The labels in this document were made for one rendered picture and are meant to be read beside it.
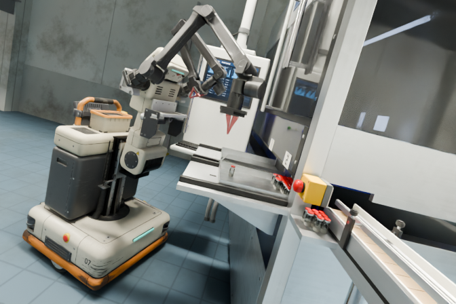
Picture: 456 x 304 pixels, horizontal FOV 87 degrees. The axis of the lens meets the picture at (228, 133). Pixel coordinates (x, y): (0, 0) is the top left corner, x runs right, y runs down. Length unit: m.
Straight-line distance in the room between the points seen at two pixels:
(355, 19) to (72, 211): 1.65
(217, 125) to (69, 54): 3.98
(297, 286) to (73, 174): 1.26
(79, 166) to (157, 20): 3.43
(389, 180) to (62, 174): 1.60
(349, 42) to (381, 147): 0.36
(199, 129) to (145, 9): 3.25
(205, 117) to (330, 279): 1.27
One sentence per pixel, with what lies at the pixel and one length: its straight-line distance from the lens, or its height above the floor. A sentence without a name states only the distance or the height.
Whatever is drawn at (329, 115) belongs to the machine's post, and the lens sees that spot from 0.84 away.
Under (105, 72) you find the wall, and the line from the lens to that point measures 4.89.
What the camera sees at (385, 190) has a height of 1.04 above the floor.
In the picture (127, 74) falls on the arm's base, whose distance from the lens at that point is 1.31.
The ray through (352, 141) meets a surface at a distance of 0.89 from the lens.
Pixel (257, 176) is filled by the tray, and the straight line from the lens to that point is 1.16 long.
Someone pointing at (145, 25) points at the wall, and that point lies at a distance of 4.67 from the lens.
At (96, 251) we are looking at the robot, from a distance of 1.56.
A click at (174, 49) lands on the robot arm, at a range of 1.22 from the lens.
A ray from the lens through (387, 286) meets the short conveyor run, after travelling 0.67.
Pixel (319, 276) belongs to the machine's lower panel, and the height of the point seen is 0.67.
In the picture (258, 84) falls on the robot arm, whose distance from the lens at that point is 0.83.
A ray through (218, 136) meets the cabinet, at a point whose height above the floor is 0.92.
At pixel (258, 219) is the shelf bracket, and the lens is 0.99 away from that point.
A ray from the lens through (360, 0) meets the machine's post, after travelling 0.92.
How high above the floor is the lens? 1.20
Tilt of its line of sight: 8 degrees down
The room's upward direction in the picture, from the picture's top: 14 degrees clockwise
